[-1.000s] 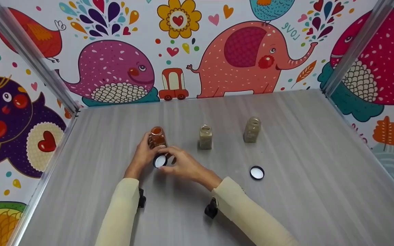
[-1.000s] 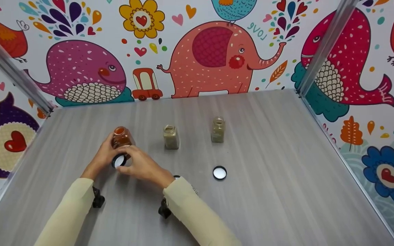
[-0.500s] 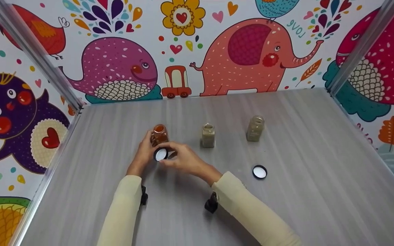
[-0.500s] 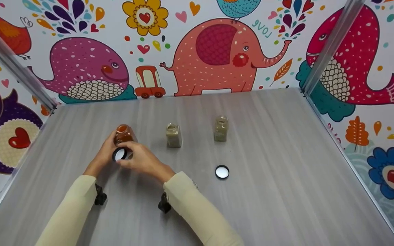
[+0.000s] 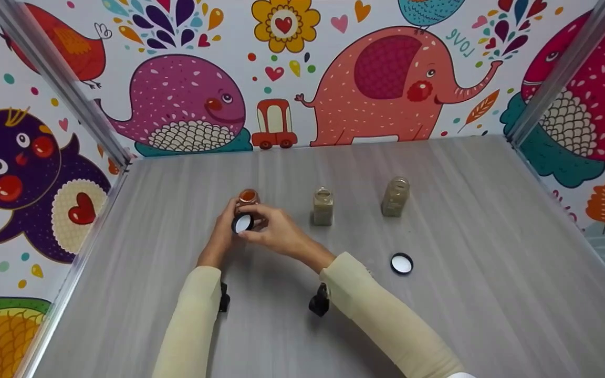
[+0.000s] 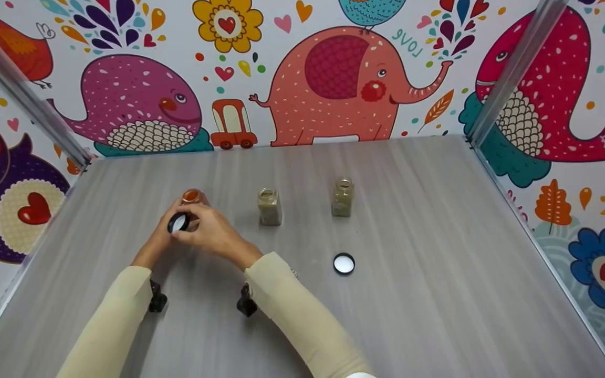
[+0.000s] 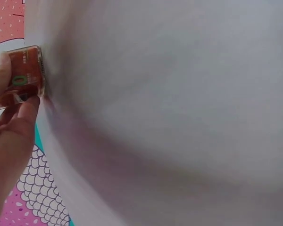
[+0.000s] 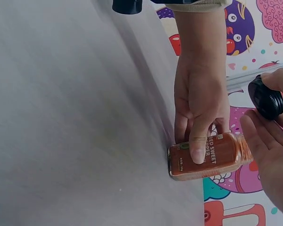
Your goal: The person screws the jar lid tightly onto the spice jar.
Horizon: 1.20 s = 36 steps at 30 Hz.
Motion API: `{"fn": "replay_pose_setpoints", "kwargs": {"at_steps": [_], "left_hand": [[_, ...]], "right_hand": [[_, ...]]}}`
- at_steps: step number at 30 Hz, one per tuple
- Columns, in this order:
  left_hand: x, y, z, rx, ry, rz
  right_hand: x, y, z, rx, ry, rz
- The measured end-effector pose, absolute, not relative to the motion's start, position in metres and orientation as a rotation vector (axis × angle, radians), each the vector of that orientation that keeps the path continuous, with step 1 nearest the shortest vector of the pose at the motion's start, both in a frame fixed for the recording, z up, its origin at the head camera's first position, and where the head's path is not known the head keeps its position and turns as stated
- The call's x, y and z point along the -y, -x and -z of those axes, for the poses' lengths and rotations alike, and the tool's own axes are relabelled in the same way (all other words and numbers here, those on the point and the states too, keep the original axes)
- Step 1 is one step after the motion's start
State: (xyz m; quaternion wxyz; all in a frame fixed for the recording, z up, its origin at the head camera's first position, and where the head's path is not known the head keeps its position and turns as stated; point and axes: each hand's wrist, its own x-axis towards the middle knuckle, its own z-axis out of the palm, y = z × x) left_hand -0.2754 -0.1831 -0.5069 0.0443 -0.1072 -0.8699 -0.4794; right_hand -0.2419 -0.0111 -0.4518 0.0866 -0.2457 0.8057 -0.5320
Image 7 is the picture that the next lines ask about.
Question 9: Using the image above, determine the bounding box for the red clear plastic bottle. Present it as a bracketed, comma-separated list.
[0, 45, 47, 111]

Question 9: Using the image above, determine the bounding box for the person's left hand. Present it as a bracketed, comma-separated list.
[0, 51, 41, 226]

